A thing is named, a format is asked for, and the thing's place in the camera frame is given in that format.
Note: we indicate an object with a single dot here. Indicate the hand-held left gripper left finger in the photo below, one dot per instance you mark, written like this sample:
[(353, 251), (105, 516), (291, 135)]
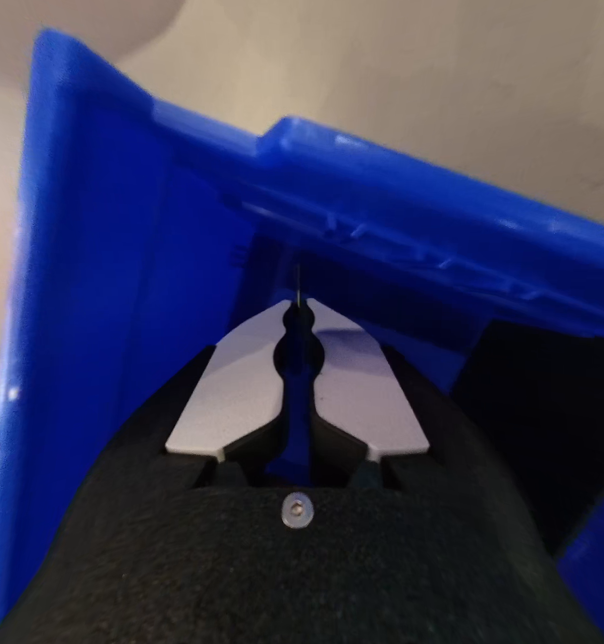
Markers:
[(226, 397)]

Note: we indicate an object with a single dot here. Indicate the silver bolt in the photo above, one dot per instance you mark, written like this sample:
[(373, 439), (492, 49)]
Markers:
[(299, 287)]

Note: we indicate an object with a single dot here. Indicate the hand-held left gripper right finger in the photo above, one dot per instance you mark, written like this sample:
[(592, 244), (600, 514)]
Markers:
[(367, 397)]

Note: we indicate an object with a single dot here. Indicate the blue plastic bin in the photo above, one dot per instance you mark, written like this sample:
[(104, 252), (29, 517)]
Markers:
[(105, 302)]

